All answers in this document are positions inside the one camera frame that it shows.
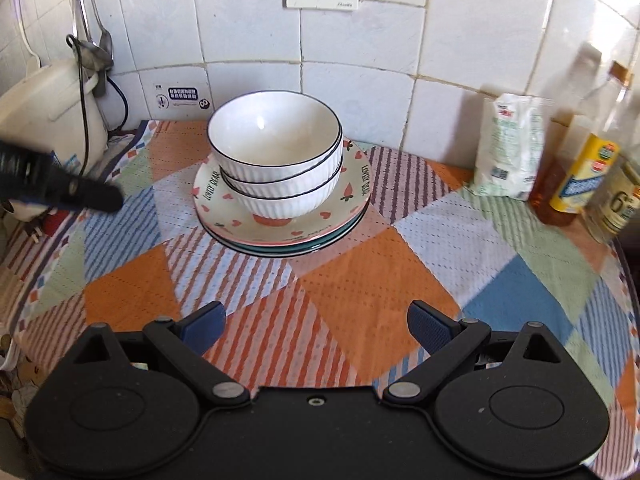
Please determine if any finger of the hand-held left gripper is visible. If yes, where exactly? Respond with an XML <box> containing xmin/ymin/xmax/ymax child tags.
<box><xmin>49</xmin><ymin>157</ymin><xmax>124</xmax><ymax>213</ymax></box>

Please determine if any teal plate with egg print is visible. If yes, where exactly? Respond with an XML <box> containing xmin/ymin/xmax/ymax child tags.
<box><xmin>220</xmin><ymin>225</ymin><xmax>361</xmax><ymax>258</ymax></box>

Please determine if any white rice paddle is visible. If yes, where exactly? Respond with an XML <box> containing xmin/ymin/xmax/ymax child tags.
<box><xmin>10</xmin><ymin>0</ymin><xmax>42</xmax><ymax>68</ymax></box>

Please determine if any white plate with sun print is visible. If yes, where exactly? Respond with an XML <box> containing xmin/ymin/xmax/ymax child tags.
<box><xmin>200</xmin><ymin>210</ymin><xmax>368</xmax><ymax>252</ymax></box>

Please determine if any cooking wine bottle yellow label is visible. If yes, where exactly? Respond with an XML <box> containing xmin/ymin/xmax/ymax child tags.
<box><xmin>530</xmin><ymin>60</ymin><xmax>636</xmax><ymax>227</ymax></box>

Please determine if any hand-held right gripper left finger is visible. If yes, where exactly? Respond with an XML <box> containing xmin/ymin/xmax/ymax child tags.
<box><xmin>72</xmin><ymin>301</ymin><xmax>251</xmax><ymax>406</ymax></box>

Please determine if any clear vinegar bottle yellow cap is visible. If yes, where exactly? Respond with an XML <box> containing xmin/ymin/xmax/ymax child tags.
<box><xmin>582</xmin><ymin>125</ymin><xmax>640</xmax><ymax>243</ymax></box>

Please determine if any black rice cooker cable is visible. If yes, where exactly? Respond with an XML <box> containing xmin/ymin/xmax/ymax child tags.
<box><xmin>66</xmin><ymin>34</ymin><xmax>130</xmax><ymax>161</ymax></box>

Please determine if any red white power plug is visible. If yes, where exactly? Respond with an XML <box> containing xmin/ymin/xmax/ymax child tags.
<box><xmin>25</xmin><ymin>210</ymin><xmax>71</xmax><ymax>247</ymax></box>

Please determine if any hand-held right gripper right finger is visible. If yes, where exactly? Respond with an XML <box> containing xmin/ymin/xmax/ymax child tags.
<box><xmin>382</xmin><ymin>300</ymin><xmax>571</xmax><ymax>403</ymax></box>

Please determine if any pink plate with bunny print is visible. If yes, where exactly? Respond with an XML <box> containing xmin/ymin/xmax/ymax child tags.
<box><xmin>192</xmin><ymin>140</ymin><xmax>372</xmax><ymax>246</ymax></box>

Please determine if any white wall sticker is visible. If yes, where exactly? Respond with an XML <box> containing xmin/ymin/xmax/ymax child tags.
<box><xmin>152</xmin><ymin>82</ymin><xmax>211</xmax><ymax>111</ymax></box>

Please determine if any white salt bag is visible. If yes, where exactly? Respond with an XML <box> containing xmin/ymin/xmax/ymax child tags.
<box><xmin>472</xmin><ymin>92</ymin><xmax>548</xmax><ymax>202</ymax></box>

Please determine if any patchwork tablecloth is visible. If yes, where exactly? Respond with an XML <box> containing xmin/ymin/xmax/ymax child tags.
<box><xmin>0</xmin><ymin>120</ymin><xmax>640</xmax><ymax>461</ymax></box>

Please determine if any white ribbed bowl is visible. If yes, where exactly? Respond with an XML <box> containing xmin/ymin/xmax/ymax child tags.
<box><xmin>232</xmin><ymin>180</ymin><xmax>341</xmax><ymax>221</ymax></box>
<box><xmin>207</xmin><ymin>91</ymin><xmax>345</xmax><ymax>183</ymax></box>
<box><xmin>220</xmin><ymin>157</ymin><xmax>345</xmax><ymax>200</ymax></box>

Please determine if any white rice cooker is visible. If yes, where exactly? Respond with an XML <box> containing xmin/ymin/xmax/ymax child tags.
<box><xmin>0</xmin><ymin>57</ymin><xmax>111</xmax><ymax>221</ymax></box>

